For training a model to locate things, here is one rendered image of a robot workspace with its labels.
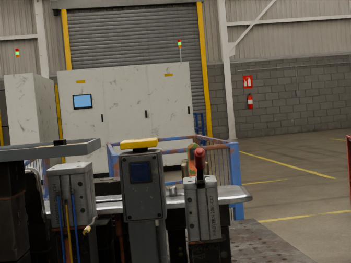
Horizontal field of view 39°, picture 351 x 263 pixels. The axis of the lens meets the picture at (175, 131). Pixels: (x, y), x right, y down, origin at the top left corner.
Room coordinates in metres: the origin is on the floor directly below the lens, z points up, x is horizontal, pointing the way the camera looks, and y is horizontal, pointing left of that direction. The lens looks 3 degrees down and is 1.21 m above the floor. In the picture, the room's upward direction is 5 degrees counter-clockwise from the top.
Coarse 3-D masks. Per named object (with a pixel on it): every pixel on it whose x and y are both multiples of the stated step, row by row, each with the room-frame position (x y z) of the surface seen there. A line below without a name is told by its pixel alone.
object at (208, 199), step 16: (192, 176) 1.04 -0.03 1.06; (208, 176) 1.03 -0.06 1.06; (192, 192) 0.96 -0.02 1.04; (208, 192) 0.96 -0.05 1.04; (192, 208) 0.96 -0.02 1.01; (208, 208) 0.96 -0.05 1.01; (192, 224) 0.97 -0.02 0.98; (208, 224) 0.97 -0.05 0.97; (192, 240) 0.96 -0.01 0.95; (208, 240) 0.96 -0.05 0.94; (192, 256) 0.98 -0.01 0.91; (208, 256) 0.97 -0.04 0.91
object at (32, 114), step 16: (16, 80) 8.78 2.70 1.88; (32, 80) 8.80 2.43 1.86; (48, 80) 10.46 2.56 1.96; (16, 96) 8.78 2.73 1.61; (32, 96) 8.80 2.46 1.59; (48, 96) 10.26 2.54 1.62; (16, 112) 8.77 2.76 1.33; (32, 112) 8.80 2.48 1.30; (48, 112) 10.05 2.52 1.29; (16, 128) 8.77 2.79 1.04; (32, 128) 8.80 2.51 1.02; (48, 128) 9.86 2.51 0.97; (16, 144) 8.77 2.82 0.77
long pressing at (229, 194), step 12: (168, 192) 1.22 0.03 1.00; (180, 192) 1.21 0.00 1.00; (228, 192) 1.15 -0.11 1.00; (240, 192) 1.14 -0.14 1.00; (48, 204) 1.20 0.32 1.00; (96, 204) 1.14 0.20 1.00; (108, 204) 1.13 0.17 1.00; (120, 204) 1.12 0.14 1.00; (168, 204) 1.08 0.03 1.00; (180, 204) 1.08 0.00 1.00; (48, 216) 1.08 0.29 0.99
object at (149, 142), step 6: (144, 138) 0.86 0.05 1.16; (150, 138) 0.85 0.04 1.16; (156, 138) 0.84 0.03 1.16; (120, 144) 0.81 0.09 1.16; (126, 144) 0.81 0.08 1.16; (132, 144) 0.81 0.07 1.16; (138, 144) 0.81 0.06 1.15; (144, 144) 0.81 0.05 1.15; (150, 144) 0.81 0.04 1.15; (156, 144) 0.81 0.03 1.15; (138, 150) 0.82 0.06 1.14; (144, 150) 0.83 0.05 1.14
